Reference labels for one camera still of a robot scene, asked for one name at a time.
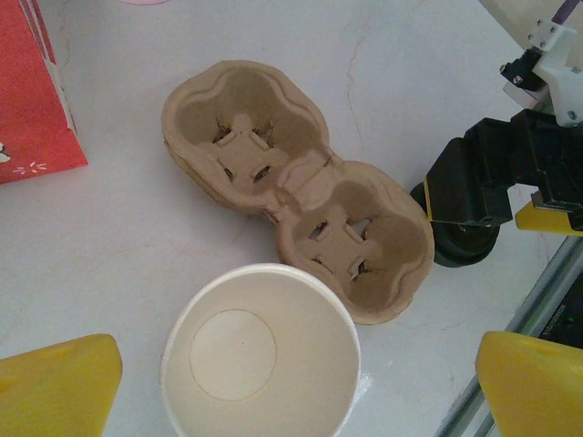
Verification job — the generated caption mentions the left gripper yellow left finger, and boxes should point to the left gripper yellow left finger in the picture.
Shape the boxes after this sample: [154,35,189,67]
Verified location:
[0,333,124,437]

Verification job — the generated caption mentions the open white paper cup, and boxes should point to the open white paper cup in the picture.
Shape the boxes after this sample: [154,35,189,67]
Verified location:
[159,262,364,437]

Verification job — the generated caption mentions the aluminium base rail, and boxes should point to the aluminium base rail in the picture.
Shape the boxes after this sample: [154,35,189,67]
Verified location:
[435,234,583,437]

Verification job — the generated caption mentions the brown pulp cup carrier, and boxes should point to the brown pulp cup carrier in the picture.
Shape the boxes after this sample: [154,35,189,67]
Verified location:
[161,58,330,219]
[271,158,435,327]

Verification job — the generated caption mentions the loose black cup lid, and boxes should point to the loose black cup lid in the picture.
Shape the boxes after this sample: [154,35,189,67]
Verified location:
[431,218,502,270]

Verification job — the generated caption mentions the red paper takeout bag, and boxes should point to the red paper takeout bag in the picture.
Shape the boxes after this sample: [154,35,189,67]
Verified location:
[0,0,90,186]

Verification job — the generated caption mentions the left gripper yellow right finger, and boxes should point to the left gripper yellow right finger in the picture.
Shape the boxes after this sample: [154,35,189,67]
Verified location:
[475,330,583,437]

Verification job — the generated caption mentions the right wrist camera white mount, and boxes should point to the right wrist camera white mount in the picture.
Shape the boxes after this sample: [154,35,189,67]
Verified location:
[498,17,583,131]

